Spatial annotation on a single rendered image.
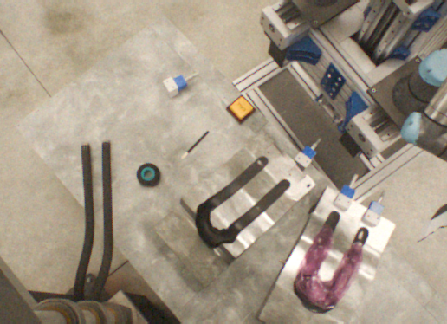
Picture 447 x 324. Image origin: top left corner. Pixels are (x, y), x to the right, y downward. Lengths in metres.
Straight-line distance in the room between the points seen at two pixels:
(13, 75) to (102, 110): 1.17
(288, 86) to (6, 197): 1.53
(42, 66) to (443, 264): 2.36
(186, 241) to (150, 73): 0.65
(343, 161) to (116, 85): 1.17
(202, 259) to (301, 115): 1.12
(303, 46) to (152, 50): 0.57
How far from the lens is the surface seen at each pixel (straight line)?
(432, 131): 1.30
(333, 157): 2.47
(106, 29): 2.97
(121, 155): 1.79
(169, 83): 1.82
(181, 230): 1.65
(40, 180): 2.70
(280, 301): 1.60
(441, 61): 1.54
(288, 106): 2.51
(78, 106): 1.89
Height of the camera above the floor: 2.49
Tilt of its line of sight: 73 degrees down
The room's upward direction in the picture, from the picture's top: 7 degrees clockwise
